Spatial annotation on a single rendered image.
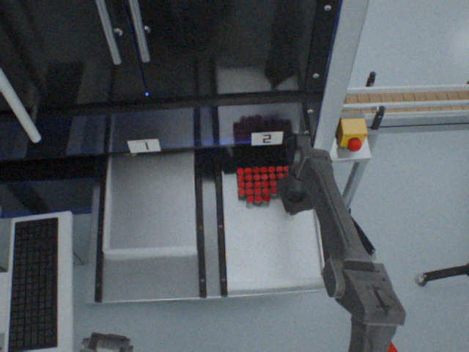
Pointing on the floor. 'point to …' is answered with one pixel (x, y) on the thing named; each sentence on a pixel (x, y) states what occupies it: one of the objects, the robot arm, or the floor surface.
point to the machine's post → (339, 69)
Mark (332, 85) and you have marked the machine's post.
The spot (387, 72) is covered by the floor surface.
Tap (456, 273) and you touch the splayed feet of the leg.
